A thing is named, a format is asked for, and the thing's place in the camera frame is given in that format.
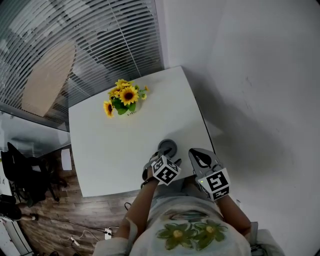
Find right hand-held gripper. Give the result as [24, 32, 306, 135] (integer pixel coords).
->
[188, 148, 231, 201]

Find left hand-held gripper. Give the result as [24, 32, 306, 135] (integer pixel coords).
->
[141, 147, 183, 186]

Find grey tape roll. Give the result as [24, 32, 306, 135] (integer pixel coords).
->
[157, 138, 179, 159]

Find person's left forearm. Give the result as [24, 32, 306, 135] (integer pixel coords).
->
[115, 177, 160, 241]

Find person's right forearm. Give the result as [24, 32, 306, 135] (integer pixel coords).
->
[215, 193, 252, 238]

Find black wrist band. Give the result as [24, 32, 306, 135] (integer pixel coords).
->
[140, 176, 157, 190]

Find person's blue jeans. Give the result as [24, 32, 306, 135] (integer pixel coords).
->
[152, 174, 200, 202]

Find white table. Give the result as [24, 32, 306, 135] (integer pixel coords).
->
[67, 65, 216, 198]

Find person's flower print shirt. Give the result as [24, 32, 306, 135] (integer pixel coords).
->
[92, 194, 253, 256]

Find sunflower bouquet in white pot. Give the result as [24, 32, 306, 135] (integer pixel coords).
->
[102, 78, 150, 119]

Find grey chair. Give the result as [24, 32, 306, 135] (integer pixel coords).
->
[249, 221, 286, 256]

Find white paper sheet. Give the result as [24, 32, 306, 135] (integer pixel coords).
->
[60, 148, 74, 172]

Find beige wooden round table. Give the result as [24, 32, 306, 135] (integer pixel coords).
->
[21, 41, 77, 118]

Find black office chair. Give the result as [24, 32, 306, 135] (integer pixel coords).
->
[0, 141, 68, 208]

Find window with slatted blinds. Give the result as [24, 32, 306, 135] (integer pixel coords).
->
[0, 0, 165, 132]

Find white floor cable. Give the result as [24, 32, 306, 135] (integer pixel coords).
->
[58, 225, 120, 249]

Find long black floor cable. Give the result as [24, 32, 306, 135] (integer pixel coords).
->
[36, 215, 106, 234]

